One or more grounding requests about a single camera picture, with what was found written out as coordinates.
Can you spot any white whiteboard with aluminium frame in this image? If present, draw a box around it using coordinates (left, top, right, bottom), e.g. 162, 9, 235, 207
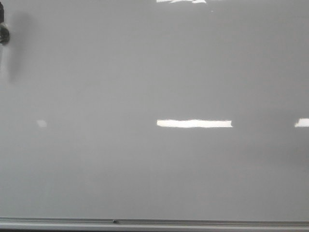
0, 0, 309, 232

